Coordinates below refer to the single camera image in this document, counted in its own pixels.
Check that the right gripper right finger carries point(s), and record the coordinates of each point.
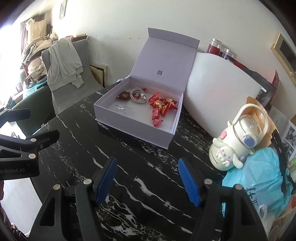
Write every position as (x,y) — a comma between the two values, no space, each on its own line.
(191,181)

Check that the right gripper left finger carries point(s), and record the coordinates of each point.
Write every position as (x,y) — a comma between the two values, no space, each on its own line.
(104,180)

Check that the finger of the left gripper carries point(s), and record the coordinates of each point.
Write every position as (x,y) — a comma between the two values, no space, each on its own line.
(9,115)
(41,141)

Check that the brown chocolate packet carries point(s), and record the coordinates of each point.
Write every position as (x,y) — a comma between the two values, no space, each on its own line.
(124,96)

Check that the large red gold candy packet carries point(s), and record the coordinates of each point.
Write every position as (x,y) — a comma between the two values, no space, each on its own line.
(164,104)

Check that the red green snack packet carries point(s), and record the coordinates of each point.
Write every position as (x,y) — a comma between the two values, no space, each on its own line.
(157,122)

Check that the clear acrylic phone stand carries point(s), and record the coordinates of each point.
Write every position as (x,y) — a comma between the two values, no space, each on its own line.
(122,108)

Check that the red plastic fan toy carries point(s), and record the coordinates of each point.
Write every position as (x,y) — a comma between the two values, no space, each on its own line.
(154,97)

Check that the green chair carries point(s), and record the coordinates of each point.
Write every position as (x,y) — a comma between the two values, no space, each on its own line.
(42,111)

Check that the grey upholstered chair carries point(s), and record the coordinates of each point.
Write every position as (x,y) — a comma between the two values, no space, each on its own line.
(69,95)

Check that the white cartoon water bottle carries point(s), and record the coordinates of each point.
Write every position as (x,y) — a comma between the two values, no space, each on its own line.
(238,140)

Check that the light blue plastic bag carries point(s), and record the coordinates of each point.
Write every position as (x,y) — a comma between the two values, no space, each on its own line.
(263,181)

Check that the beige garment on chair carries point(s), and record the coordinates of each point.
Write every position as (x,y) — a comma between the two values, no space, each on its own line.
(65,65)

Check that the pile of clothes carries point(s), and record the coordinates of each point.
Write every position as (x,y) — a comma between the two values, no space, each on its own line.
(36,37)

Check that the lavender gift box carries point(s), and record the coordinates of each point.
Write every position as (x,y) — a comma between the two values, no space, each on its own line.
(163,65)

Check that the white foam pillow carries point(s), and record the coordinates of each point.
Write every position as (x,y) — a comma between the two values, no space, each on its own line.
(215,92)

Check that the dark lidded glass jar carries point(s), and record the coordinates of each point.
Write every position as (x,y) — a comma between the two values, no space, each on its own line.
(229,55)

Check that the red lidded glass jar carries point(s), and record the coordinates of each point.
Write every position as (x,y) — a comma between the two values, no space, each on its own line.
(214,47)

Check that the framed picture against wall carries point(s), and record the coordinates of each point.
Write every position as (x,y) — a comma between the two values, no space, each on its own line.
(100,73)

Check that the gold picture frame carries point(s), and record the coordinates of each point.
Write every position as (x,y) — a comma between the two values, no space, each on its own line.
(285,55)

